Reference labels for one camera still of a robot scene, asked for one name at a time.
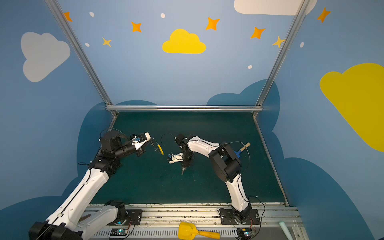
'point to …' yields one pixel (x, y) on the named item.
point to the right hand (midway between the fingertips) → (186, 161)
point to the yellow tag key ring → (159, 147)
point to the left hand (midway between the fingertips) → (153, 136)
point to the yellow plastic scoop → (188, 231)
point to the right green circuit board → (244, 233)
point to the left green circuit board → (118, 232)
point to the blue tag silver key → (184, 170)
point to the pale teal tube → (285, 230)
